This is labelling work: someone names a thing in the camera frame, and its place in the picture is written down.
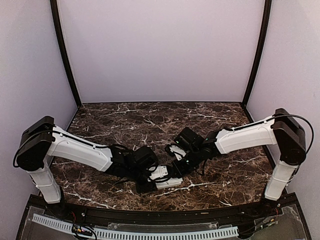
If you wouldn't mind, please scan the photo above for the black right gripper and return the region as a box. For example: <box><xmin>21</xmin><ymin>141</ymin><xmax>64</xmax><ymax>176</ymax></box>
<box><xmin>170</xmin><ymin>147</ymin><xmax>203</xmax><ymax>179</ymax></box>

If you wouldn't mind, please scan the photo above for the white remote control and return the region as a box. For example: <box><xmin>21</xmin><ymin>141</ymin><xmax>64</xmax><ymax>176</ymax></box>
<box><xmin>155</xmin><ymin>178</ymin><xmax>183</xmax><ymax>190</ymax></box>

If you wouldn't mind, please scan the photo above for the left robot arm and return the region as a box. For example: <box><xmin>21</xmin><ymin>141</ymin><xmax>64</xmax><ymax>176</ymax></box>
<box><xmin>13</xmin><ymin>116</ymin><xmax>172</xmax><ymax>218</ymax></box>

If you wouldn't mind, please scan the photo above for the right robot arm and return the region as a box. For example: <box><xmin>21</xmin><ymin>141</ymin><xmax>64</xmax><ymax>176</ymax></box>
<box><xmin>165</xmin><ymin>108</ymin><xmax>312</xmax><ymax>217</ymax></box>

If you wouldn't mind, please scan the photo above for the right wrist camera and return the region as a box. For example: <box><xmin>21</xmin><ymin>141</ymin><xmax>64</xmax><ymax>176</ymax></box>
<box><xmin>164</xmin><ymin>144</ymin><xmax>186</xmax><ymax>161</ymax></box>

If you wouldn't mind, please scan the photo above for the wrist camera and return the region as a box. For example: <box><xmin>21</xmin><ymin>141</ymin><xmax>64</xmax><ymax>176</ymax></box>
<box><xmin>164</xmin><ymin>144</ymin><xmax>186</xmax><ymax>161</ymax></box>
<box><xmin>148</xmin><ymin>165</ymin><xmax>169</xmax><ymax>183</ymax></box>

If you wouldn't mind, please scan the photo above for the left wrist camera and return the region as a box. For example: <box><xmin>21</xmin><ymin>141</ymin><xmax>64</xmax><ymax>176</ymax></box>
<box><xmin>148</xmin><ymin>165</ymin><xmax>169</xmax><ymax>183</ymax></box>

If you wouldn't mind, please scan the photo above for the black front rail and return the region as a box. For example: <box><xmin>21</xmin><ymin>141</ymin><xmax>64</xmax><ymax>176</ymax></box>
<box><xmin>27</xmin><ymin>193</ymin><xmax>301</xmax><ymax>231</ymax></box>

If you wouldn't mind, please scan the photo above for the white slotted cable duct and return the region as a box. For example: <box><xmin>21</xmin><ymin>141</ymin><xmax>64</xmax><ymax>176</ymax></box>
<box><xmin>32</xmin><ymin>214</ymin><xmax>239</xmax><ymax>240</ymax></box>

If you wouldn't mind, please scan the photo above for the black right corner post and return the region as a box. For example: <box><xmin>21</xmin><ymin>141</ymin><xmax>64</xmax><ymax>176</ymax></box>
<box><xmin>241</xmin><ymin>0</ymin><xmax>272</xmax><ymax>108</ymax></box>

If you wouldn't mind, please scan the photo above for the black corner post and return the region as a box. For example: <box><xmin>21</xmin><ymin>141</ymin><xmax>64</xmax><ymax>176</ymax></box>
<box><xmin>49</xmin><ymin>0</ymin><xmax>82</xmax><ymax>108</ymax></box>
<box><xmin>241</xmin><ymin>0</ymin><xmax>272</xmax><ymax>108</ymax></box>

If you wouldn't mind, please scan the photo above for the black left corner post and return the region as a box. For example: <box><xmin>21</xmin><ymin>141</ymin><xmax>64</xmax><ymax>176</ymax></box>
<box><xmin>49</xmin><ymin>0</ymin><xmax>82</xmax><ymax>108</ymax></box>

